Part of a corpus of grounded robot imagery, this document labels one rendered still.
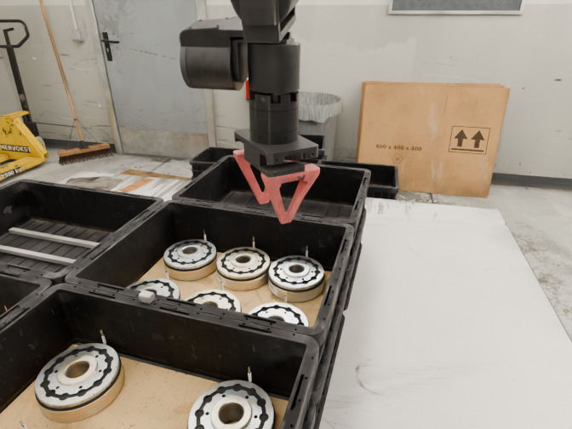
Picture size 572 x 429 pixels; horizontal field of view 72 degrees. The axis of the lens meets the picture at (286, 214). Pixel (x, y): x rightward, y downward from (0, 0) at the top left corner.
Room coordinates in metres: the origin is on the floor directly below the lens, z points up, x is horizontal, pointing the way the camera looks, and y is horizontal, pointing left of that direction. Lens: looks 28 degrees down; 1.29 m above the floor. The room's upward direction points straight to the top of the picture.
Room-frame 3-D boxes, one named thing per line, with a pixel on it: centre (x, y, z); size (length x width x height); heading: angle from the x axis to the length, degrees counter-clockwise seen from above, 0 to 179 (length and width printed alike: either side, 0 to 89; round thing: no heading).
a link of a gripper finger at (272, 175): (0.44, 0.01, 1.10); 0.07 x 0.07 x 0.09; 28
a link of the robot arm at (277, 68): (0.46, 0.02, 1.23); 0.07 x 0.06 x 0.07; 77
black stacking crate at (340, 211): (0.85, 0.02, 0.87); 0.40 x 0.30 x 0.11; 73
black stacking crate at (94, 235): (0.67, 0.49, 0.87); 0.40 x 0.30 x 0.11; 73
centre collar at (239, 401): (0.30, 0.06, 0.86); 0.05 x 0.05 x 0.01
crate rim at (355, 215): (0.85, 0.02, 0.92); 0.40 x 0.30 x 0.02; 73
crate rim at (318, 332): (0.56, 0.10, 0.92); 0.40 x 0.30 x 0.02; 73
